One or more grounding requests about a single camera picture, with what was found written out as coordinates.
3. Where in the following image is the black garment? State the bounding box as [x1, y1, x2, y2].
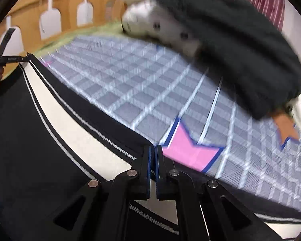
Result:
[154, 0, 301, 121]

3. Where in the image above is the wooden bed headboard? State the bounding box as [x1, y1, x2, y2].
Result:
[0, 0, 131, 58]

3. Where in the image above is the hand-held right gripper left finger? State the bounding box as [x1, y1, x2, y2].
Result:
[27, 145, 155, 241]

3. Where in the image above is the grid printed bed sheet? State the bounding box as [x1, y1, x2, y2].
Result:
[39, 34, 301, 212]

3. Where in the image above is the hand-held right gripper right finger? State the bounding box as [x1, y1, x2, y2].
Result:
[156, 144, 283, 241]

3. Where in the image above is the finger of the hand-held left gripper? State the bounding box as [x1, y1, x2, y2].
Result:
[0, 53, 29, 68]
[0, 28, 17, 57]

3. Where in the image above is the black pants white waistband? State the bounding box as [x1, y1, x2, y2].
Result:
[0, 53, 301, 241]

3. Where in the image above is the green bed sheet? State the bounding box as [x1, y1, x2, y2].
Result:
[0, 21, 126, 81]

